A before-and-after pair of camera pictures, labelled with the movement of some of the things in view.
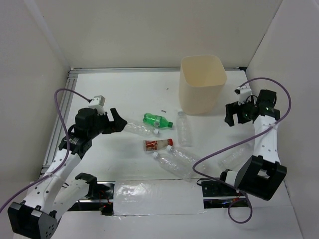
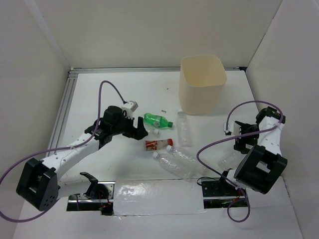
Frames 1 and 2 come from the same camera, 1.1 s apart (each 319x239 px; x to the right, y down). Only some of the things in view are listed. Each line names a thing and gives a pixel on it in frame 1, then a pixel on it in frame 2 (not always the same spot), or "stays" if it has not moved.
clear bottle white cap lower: (178, 167) stays
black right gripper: (234, 108) -> (240, 145)
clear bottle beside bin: (185, 138) stays
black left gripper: (116, 125) -> (137, 134)
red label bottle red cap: (156, 145) stays
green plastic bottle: (158, 121) stays
